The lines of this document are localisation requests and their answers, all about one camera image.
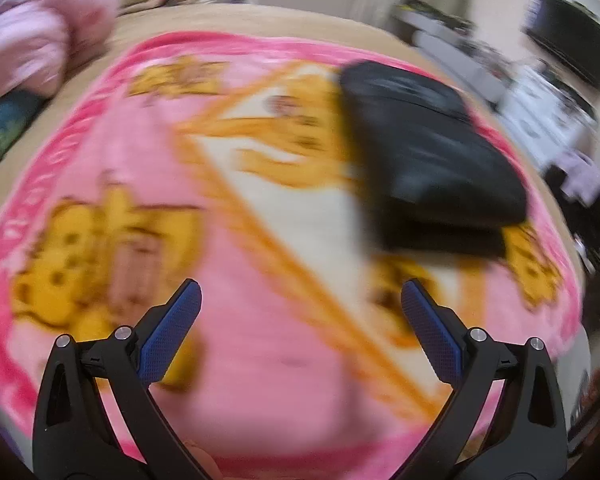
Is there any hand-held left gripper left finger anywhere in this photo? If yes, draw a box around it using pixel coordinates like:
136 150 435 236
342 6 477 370
32 279 216 480

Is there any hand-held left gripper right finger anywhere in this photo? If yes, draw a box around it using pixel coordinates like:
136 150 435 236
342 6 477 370
401 280 568 480

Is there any black leather jacket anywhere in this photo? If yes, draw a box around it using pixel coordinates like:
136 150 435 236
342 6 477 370
339 60 528 261

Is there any chair with clothes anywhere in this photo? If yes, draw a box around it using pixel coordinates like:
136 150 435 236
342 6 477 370
545 165 600 271

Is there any pink printed blanket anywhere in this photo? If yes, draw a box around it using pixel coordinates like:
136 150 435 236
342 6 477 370
0 30 586 466

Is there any lilac cloth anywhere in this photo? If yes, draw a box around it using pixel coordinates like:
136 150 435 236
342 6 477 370
560 152 600 206

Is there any white dresser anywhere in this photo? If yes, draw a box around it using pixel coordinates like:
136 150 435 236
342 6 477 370
497 62 598 166

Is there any blue floral duvet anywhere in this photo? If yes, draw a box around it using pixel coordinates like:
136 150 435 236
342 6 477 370
0 90 48 181

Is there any grey vanity desk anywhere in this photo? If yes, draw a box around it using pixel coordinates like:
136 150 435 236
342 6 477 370
392 0 511 106

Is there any bed with beige sheet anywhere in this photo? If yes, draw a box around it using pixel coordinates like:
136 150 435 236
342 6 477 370
0 2 600 480

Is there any black television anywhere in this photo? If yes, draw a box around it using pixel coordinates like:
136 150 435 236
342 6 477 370
522 0 600 91

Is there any pink quilt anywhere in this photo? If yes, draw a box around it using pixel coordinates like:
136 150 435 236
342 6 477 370
0 0 123 106

